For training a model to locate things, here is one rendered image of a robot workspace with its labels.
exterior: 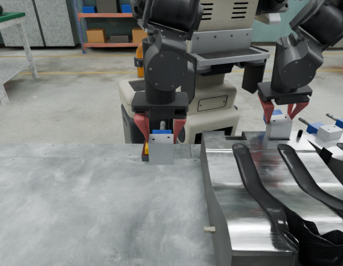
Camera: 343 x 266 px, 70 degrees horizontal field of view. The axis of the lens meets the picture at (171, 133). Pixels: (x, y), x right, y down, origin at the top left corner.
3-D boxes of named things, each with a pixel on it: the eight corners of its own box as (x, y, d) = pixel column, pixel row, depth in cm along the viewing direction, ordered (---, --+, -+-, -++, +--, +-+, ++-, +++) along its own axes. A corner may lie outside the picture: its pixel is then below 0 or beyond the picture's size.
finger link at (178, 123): (185, 152, 48) (187, 108, 43) (148, 152, 48) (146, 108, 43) (184, 134, 54) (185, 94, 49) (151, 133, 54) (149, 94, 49)
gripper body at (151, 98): (188, 115, 44) (189, 75, 40) (131, 114, 44) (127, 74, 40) (186, 100, 49) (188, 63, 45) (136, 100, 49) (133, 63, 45)
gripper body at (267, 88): (312, 98, 54) (320, 67, 49) (264, 104, 54) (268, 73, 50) (299, 84, 59) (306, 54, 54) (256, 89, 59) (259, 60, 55)
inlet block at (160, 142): (153, 132, 62) (152, 113, 59) (173, 132, 62) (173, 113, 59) (149, 164, 50) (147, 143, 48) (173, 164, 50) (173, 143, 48)
